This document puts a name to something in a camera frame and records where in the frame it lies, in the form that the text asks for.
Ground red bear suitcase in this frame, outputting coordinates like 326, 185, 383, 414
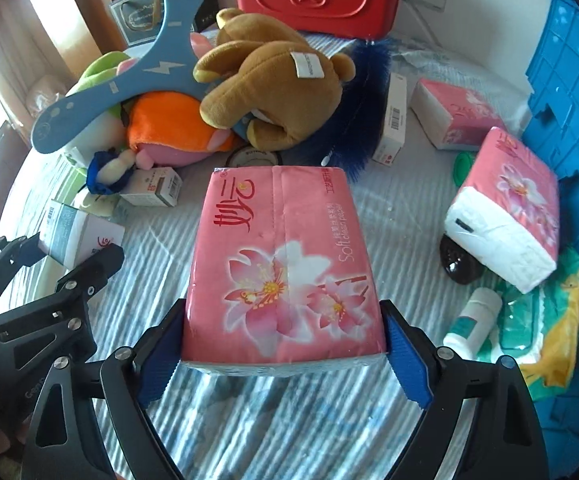
230, 0, 413, 41

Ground white pill bottle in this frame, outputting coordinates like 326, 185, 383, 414
443, 287, 503, 361

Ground green plush toy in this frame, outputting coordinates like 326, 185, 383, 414
62, 50, 135, 166

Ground small green plastic item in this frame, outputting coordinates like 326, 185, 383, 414
453, 152, 475, 188

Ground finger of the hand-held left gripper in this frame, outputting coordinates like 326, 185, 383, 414
0, 235, 45, 321
0, 244, 126, 356

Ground wooden headboard frame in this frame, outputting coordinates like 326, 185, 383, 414
0, 0, 130, 126

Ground green and white box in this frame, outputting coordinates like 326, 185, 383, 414
50, 165, 120, 216

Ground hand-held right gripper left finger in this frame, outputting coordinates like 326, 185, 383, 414
24, 297, 190, 480

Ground orange plush toy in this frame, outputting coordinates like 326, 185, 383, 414
124, 91, 240, 168

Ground pink floral tissue pack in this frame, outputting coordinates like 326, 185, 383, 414
180, 165, 389, 376
443, 126, 560, 295
410, 79, 507, 151

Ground small blue white doll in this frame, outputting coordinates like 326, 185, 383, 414
86, 149, 135, 196

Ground long white carton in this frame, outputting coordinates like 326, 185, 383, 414
372, 72, 409, 167

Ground dark round bottle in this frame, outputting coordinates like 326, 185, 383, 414
439, 234, 483, 286

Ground blue feather duster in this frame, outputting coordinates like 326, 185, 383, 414
294, 39, 393, 183

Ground clear crumpled plastic bag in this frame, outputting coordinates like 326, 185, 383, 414
389, 40, 470, 78

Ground brown teddy bear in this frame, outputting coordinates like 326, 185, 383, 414
193, 8, 356, 150

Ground green yellow wet wipes pack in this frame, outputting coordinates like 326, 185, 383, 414
489, 247, 579, 401

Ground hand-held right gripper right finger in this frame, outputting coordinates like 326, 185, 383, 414
379, 299, 555, 480

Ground black gift box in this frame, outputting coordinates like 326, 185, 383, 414
110, 0, 220, 46

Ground blue boomerang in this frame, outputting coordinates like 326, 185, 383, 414
33, 0, 220, 156

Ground small white medicine box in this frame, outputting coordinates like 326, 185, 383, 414
120, 167, 183, 208

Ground blue plastic crate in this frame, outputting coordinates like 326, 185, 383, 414
522, 0, 579, 431

